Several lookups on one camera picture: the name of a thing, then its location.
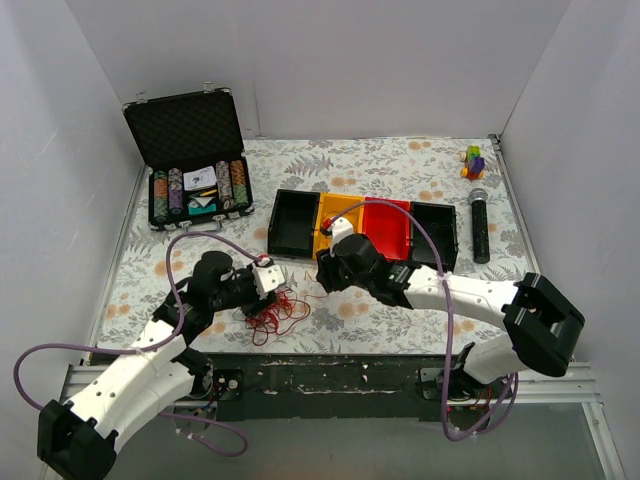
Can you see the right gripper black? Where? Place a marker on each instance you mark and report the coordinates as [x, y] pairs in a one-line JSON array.
[[326, 273]]

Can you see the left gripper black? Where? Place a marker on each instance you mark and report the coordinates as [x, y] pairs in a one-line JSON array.
[[258, 304]]

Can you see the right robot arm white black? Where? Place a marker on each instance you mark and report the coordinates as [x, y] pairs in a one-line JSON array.
[[540, 326]]

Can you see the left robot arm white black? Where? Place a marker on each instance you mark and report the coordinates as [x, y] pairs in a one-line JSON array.
[[81, 437]]

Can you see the red bin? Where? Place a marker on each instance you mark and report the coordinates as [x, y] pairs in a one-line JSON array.
[[388, 229]]

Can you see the left black bin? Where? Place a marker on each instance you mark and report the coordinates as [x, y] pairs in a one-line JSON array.
[[292, 223]]

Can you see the black bin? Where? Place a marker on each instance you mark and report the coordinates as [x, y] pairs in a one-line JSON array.
[[292, 223], [440, 223]]

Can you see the right black bin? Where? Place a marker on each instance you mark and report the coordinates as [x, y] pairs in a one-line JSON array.
[[440, 223]]

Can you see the teal card box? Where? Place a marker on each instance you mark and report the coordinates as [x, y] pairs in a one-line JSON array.
[[202, 205]]

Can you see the playing card deck white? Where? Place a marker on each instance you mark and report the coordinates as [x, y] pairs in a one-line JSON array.
[[199, 179]]

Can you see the black microphone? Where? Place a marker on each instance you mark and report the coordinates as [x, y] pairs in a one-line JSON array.
[[479, 224]]

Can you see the floral table mat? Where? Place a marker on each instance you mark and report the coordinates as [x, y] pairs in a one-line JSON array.
[[411, 169]]

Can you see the colourful toy block train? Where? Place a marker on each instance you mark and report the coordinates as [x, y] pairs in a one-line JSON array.
[[473, 163]]

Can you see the black poker chip case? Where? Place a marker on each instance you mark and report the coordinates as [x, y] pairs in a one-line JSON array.
[[187, 132]]

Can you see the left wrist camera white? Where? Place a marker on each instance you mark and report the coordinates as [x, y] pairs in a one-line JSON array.
[[268, 279]]

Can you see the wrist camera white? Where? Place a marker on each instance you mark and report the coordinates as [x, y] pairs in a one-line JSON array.
[[268, 279], [337, 229]]

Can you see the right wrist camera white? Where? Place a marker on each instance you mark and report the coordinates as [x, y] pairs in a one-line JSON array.
[[337, 229]]

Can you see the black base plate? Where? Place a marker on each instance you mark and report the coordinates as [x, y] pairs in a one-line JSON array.
[[345, 386]]

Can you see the aluminium rail frame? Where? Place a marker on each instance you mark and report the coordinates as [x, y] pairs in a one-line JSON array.
[[563, 414]]

